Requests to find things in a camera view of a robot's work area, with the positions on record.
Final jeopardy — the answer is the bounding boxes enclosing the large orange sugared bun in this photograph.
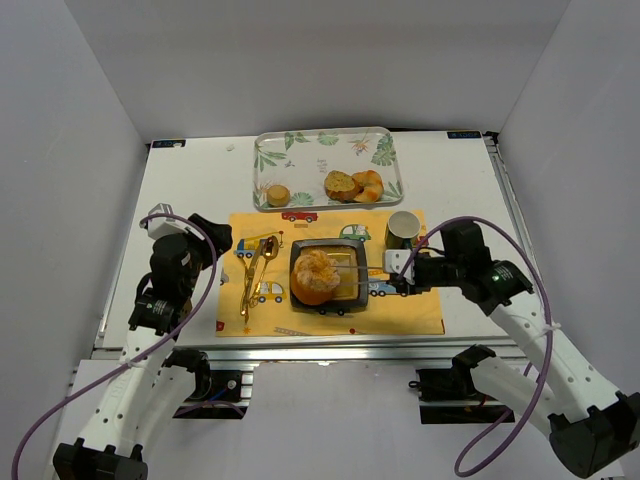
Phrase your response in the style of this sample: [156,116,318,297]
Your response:
[290,249,340,306]

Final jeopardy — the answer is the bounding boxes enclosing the aluminium table frame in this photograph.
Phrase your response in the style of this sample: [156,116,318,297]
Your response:
[92,131,531,364]

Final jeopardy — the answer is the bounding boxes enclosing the gold fork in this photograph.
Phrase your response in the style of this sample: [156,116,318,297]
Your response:
[238,240,267,320]

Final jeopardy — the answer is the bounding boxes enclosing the blue left table label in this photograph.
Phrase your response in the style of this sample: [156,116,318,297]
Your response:
[151,139,186,149]

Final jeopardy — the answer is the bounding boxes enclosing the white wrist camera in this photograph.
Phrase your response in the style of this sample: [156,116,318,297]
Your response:
[383,249,417,286]
[139,202,189,241]

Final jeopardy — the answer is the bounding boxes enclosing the blue table label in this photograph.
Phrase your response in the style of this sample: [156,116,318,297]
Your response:
[151,139,186,149]
[446,130,483,140]

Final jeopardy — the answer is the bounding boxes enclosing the gold spoon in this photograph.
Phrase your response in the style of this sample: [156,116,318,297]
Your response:
[249,235,280,307]

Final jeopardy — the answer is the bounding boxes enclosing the black square plate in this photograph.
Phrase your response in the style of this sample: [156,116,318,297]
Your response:
[289,238,368,316]

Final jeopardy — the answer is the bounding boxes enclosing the twisted orange croissant roll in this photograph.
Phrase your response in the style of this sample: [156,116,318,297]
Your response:
[352,170,384,203]

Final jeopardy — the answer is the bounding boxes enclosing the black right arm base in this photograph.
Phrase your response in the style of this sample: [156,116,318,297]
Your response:
[408,368,514,425]

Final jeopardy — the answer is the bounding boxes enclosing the small round yellow cake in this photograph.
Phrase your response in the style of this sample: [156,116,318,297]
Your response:
[266,185,291,208]

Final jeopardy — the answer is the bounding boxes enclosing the white leaf-print tray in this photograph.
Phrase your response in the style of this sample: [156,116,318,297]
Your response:
[252,127,404,212]

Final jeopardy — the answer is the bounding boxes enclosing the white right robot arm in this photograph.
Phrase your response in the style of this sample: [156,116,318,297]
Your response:
[383,216,639,479]

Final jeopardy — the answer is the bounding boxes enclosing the herb bread slice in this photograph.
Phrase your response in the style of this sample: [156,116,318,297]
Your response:
[324,170,362,202]

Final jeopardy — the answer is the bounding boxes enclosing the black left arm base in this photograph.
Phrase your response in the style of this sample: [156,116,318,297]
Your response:
[174,361,253,420]

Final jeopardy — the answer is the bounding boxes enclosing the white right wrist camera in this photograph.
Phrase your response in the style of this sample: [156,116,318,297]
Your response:
[383,249,417,286]

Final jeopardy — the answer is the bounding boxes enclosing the yellow vehicle-print placemat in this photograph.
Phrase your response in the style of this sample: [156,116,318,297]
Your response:
[216,210,445,338]

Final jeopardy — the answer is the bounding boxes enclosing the blue right table label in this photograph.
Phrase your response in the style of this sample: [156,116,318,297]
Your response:
[446,130,483,140]

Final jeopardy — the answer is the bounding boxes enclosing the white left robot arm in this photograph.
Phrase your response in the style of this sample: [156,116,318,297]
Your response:
[52,213,233,479]

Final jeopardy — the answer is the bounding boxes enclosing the dark green mug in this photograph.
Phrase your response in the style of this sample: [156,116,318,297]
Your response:
[384,211,421,249]

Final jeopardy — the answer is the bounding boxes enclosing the metal serving tongs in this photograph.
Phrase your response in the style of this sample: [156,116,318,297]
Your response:
[333,257,394,291]

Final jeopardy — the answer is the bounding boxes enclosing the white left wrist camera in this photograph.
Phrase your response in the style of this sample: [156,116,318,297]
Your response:
[139,202,189,241]

